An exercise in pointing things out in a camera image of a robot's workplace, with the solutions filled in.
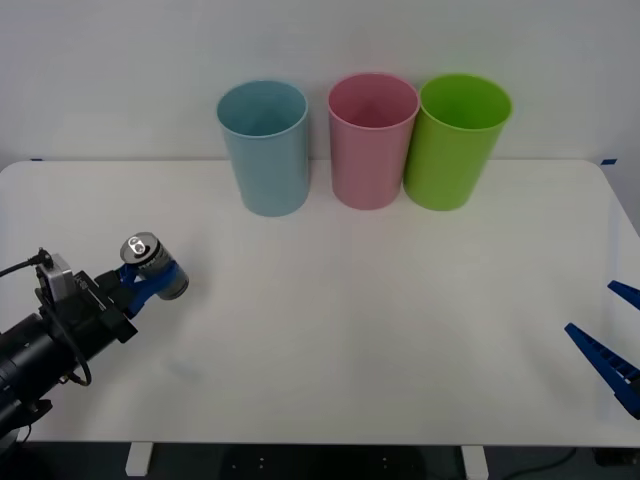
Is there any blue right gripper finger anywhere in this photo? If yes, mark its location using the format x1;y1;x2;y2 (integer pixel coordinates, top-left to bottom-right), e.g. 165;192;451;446
564;322;640;420
606;280;640;312

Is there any grey drink can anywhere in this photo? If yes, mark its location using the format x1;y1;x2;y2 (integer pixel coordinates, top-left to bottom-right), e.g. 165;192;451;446
119;231;190;302

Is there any green plastic bin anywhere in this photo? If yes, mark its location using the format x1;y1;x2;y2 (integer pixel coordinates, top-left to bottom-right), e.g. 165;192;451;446
402;72;513;212

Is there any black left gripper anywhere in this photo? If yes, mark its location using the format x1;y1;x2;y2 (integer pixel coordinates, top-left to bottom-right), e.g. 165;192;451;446
47;261;180;359

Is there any black floor box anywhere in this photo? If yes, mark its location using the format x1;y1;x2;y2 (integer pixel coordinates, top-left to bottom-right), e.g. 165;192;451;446
592;447;640;469

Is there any pale blue plastic bin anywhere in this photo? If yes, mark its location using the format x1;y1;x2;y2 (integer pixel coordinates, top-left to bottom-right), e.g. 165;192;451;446
215;79;309;218

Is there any pink plastic bin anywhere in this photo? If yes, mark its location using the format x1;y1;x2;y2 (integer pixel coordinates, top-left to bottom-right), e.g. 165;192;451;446
327;72;420;211

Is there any white table leg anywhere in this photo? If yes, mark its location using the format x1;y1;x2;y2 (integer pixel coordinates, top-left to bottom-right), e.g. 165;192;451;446
460;444;490;480
124;442;153;477

